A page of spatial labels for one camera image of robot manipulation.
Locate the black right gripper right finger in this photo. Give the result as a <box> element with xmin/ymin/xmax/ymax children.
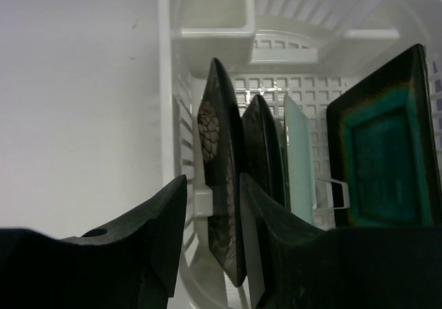
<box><xmin>240</xmin><ymin>174</ymin><xmax>441</xmax><ymax>308</ymax></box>

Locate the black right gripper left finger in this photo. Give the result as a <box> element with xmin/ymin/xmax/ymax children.
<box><xmin>1</xmin><ymin>175</ymin><xmax>187</xmax><ymax>308</ymax></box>

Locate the small black floral plate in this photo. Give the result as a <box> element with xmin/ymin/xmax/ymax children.
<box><xmin>241</xmin><ymin>95</ymin><xmax>287</xmax><ymax>208</ymax></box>

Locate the large black floral plate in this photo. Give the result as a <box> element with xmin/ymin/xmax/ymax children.
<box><xmin>197</xmin><ymin>58</ymin><xmax>247</xmax><ymax>287</ymax></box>

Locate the white plastic dish rack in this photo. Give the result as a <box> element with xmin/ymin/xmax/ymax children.
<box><xmin>158</xmin><ymin>0</ymin><xmax>441</xmax><ymax>308</ymax></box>

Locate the pale green plate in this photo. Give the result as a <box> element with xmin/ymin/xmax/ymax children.
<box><xmin>284</xmin><ymin>95</ymin><xmax>316</xmax><ymax>224</ymax></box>

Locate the black teal square plate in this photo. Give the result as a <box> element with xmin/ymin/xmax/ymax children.
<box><xmin>326</xmin><ymin>44</ymin><xmax>441</xmax><ymax>227</ymax></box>

